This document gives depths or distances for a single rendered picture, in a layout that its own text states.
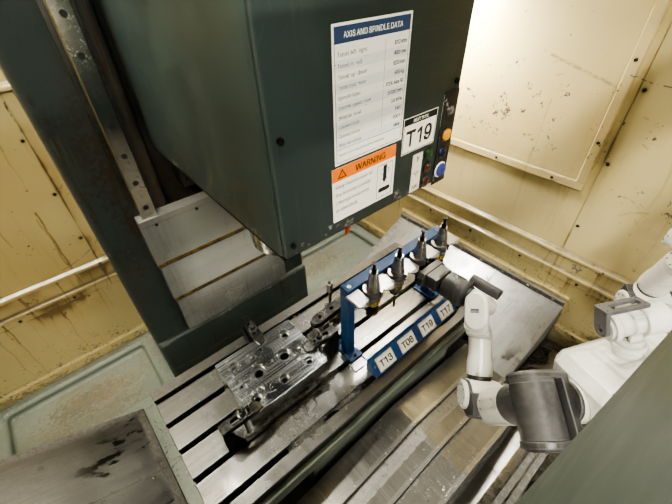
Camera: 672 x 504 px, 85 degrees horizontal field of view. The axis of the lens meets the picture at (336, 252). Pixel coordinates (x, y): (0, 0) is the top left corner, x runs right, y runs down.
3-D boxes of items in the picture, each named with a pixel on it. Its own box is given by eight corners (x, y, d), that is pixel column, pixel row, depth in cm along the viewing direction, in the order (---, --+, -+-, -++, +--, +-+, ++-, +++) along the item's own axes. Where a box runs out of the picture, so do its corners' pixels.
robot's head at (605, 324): (655, 341, 72) (657, 306, 69) (611, 350, 72) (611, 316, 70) (630, 324, 78) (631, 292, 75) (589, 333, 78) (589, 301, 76)
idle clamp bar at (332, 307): (363, 299, 151) (363, 288, 147) (317, 337, 137) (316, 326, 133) (354, 293, 154) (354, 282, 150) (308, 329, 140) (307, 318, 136)
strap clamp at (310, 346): (339, 348, 133) (338, 322, 124) (310, 369, 127) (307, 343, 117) (333, 342, 135) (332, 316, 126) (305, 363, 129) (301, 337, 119)
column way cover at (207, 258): (290, 275, 163) (275, 171, 130) (188, 333, 140) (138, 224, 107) (284, 270, 166) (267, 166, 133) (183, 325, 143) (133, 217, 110)
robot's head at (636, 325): (669, 347, 73) (677, 311, 69) (618, 358, 74) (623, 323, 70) (643, 327, 79) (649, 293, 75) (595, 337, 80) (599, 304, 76)
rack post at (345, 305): (362, 354, 131) (364, 298, 112) (351, 363, 128) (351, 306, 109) (344, 337, 137) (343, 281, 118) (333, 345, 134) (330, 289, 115)
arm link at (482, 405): (504, 427, 103) (547, 428, 83) (457, 423, 103) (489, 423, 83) (499, 384, 108) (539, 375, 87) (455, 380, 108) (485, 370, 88)
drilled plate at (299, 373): (328, 368, 122) (328, 360, 119) (253, 426, 108) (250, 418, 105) (289, 327, 136) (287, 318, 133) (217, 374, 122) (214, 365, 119)
